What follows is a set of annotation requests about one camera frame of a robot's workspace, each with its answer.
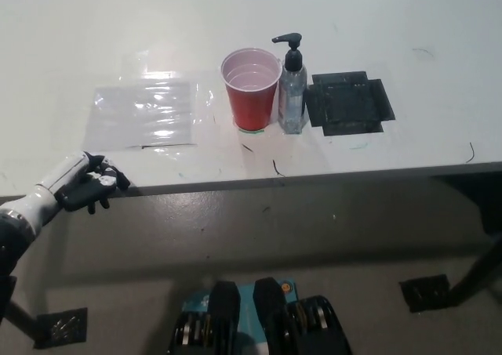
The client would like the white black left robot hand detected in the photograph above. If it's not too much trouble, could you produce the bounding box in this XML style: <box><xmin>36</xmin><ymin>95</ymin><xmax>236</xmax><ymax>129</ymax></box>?
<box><xmin>0</xmin><ymin>150</ymin><xmax>132</xmax><ymax>235</ymax></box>

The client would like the clear plastic sheet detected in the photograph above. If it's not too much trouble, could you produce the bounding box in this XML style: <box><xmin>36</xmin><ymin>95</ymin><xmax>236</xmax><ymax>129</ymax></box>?
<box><xmin>82</xmin><ymin>78</ymin><xmax>197</xmax><ymax>152</ymax></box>

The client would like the clear soap pump bottle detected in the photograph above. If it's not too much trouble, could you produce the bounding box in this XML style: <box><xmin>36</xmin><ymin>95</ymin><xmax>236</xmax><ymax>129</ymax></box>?
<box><xmin>271</xmin><ymin>32</ymin><xmax>308</xmax><ymax>135</ymax></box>

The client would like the red plastic cup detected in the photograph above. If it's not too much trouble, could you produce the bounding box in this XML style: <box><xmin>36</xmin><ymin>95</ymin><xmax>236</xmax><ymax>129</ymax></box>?
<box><xmin>220</xmin><ymin>47</ymin><xmax>282</xmax><ymax>132</ymax></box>

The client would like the large black tape patch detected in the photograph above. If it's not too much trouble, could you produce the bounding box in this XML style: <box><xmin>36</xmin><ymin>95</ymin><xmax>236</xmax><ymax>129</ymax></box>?
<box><xmin>304</xmin><ymin>71</ymin><xmax>395</xmax><ymax>138</ymax></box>

